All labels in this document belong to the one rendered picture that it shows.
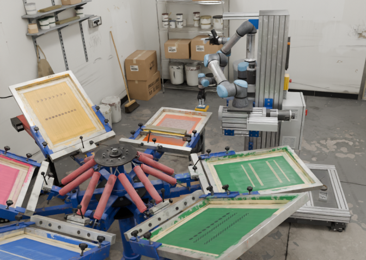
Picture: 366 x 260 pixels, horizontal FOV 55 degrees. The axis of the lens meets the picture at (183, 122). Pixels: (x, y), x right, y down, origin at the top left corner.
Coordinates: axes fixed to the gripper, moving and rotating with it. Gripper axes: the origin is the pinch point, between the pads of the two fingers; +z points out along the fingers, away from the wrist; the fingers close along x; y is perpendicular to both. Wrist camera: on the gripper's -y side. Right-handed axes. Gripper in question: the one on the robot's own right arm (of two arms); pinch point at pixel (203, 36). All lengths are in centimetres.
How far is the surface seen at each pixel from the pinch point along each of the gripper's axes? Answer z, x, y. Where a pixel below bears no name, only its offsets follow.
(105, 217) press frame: -65, -221, 34
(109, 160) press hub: -51, -195, 11
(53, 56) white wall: 197, -70, 23
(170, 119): -1, -78, 62
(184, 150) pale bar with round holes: -59, -128, 47
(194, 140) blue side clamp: -54, -107, 53
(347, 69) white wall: -88, 283, 154
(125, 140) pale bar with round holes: -4, -143, 45
